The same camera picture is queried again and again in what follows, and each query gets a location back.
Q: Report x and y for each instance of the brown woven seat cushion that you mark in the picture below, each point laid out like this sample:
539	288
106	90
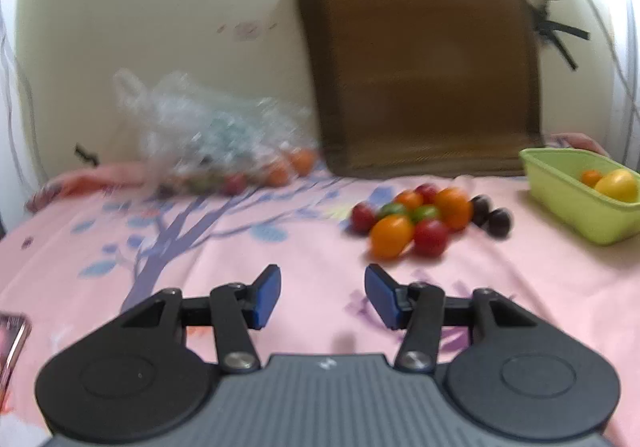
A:
423	87

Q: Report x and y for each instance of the dark purple plum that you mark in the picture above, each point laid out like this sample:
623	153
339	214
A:
481	209
499	223

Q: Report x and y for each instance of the orange mandarin front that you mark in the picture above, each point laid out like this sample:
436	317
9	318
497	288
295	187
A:
455	208

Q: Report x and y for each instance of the small orange mandarin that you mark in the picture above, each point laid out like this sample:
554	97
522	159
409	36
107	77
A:
590	178

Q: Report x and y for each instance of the red cherry tomato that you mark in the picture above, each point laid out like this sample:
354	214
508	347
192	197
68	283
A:
428	192
362	218
430	238

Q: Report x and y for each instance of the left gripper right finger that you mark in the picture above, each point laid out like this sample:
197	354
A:
417	308

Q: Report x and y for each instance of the black tape cross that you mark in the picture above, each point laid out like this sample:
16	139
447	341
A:
549	31

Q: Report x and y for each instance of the green cherry tomato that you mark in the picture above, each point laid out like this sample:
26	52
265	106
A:
424	212
392	208

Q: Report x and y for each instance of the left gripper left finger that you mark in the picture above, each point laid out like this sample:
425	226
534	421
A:
235	309

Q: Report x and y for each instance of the orange cherry tomato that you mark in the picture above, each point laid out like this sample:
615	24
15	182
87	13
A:
390	236

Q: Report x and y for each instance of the pink patterned bedsheet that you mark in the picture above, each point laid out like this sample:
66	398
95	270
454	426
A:
71	266

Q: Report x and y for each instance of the clear plastic fruit bag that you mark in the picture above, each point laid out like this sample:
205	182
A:
199	140

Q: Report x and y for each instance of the green plastic basket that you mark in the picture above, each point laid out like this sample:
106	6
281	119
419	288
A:
554	181

